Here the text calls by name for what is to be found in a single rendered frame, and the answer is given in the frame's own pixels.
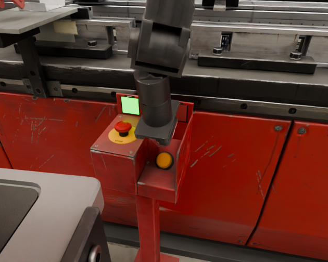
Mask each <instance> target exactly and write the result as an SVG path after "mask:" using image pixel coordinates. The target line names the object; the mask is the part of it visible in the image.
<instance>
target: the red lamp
mask: <svg viewBox="0 0 328 262"><path fill-rule="evenodd" d="M186 113H187V106H185V105H180V106H179V107H178V110H177V113H176V116H175V117H177V119H178V121H184V122H186Z"/></svg>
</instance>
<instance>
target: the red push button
mask: <svg viewBox="0 0 328 262"><path fill-rule="evenodd" d="M131 127H132V125H131V123H130V122H128V121H120V122H118V123H116V124H115V130H116V131H117V132H119V136H121V137H126V136H127V135H128V134H129V130H130V129H131Z"/></svg>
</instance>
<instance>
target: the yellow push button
mask: <svg viewBox="0 0 328 262"><path fill-rule="evenodd" d="M156 163H157V165H158V166H159V167H160V168H168V167H170V166H171V164H172V157H171V155H170V154H168V153H166V152H163V153H160V154H159V155H158V156H157V158H156Z"/></svg>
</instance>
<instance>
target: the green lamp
mask: <svg viewBox="0 0 328 262"><path fill-rule="evenodd" d="M121 100H122V109H123V112H125V113H132V114H139V109H138V99H134V98H127V97H121Z"/></svg>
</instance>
